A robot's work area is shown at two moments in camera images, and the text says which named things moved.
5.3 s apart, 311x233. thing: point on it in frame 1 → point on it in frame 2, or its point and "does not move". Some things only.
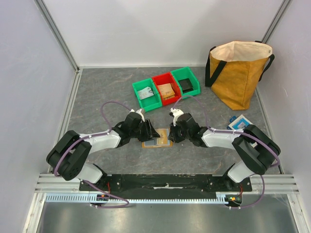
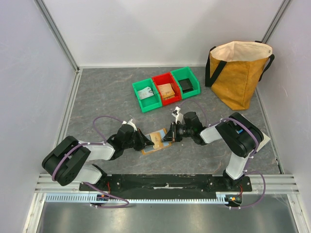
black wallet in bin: (186, 85) does not move
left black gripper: (152, 133) → (142, 144)
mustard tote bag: (233, 69) does not move
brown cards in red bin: (166, 91) does not move
